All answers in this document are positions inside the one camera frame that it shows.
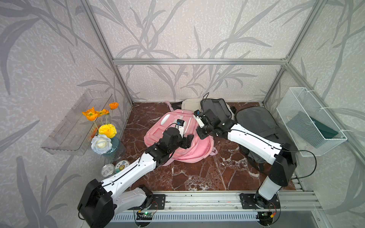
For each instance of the right controller circuit board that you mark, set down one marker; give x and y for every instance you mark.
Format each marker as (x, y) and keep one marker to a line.
(265, 218)

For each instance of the aluminium mounting rail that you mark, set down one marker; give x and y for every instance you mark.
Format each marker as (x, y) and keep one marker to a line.
(230, 201)

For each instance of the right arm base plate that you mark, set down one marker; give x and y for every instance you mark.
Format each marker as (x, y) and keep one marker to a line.
(257, 202)

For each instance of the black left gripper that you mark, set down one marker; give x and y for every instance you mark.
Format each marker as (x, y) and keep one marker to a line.
(187, 141)

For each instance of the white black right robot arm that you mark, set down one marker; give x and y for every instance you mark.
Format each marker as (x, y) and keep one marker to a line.
(283, 162)

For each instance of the orange artificial poppy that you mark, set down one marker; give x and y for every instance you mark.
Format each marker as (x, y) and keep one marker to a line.
(91, 114)

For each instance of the pink backpack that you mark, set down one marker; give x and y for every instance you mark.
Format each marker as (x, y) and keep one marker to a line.
(186, 123)

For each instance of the left controller circuit board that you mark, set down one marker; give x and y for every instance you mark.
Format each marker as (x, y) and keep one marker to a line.
(145, 215)

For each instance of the silver tin can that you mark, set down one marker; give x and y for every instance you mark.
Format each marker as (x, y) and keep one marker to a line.
(108, 170)

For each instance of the yellow artificial flower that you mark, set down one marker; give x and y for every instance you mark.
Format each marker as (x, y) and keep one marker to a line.
(109, 130)

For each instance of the green book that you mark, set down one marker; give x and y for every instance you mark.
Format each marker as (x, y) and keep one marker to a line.
(310, 128)

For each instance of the small orange artificial flower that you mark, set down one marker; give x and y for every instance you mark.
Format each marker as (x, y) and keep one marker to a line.
(114, 105)

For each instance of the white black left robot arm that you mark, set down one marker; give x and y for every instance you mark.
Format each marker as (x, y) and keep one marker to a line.
(101, 200)

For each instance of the clear plastic shelf tray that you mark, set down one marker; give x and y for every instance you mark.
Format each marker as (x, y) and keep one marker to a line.
(74, 133)

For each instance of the green labelled tin can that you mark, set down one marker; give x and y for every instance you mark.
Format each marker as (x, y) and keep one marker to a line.
(121, 165)

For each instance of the white artificial rose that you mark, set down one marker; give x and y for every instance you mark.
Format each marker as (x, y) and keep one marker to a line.
(101, 144)

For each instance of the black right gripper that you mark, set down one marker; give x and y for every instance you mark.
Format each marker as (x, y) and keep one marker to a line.
(200, 135)

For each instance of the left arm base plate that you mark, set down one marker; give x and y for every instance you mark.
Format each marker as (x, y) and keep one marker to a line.
(154, 202)

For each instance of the white wire mesh basket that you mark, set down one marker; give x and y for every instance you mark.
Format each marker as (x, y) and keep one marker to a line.
(300, 99)

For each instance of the controller circuit board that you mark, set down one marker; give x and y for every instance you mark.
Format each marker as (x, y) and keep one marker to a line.
(145, 215)
(265, 218)

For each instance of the grey fabric backpack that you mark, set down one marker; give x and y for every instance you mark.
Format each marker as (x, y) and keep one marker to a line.
(260, 121)

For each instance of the teal glass vase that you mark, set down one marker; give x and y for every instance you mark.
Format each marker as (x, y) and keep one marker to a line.
(117, 151)

